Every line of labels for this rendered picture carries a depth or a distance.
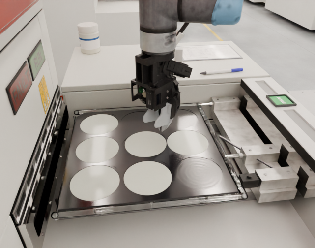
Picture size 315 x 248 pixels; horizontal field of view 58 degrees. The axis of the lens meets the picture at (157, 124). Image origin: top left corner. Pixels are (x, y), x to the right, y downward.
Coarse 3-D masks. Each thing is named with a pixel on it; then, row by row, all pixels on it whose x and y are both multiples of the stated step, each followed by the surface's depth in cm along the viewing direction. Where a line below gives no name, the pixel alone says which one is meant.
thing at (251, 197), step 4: (248, 188) 63; (248, 192) 63; (252, 192) 63; (248, 196) 64; (252, 196) 64; (240, 200) 64; (244, 200) 64; (248, 200) 64; (208, 204) 63; (164, 208) 62; (168, 208) 62; (172, 208) 63; (124, 212) 61; (128, 212) 61; (132, 212) 62; (88, 216) 60; (92, 216) 61
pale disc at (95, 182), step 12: (84, 168) 62; (96, 168) 62; (108, 168) 62; (72, 180) 59; (84, 180) 59; (96, 180) 59; (108, 180) 59; (72, 192) 56; (84, 192) 56; (96, 192) 56; (108, 192) 56
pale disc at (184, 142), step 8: (176, 136) 71; (184, 136) 71; (192, 136) 71; (200, 136) 71; (168, 144) 69; (176, 144) 69; (184, 144) 69; (192, 144) 69; (200, 144) 69; (176, 152) 66; (184, 152) 66; (192, 152) 66; (200, 152) 66
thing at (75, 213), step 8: (168, 200) 54; (176, 200) 54; (184, 200) 54; (192, 200) 54; (200, 200) 54; (208, 200) 54; (216, 200) 54; (224, 200) 54; (232, 200) 55; (88, 208) 52; (96, 208) 52; (104, 208) 52; (112, 208) 52; (120, 208) 52; (128, 208) 52; (136, 208) 53; (144, 208) 53; (152, 208) 53; (160, 208) 53; (56, 216) 51; (64, 216) 51; (72, 216) 51; (80, 216) 52
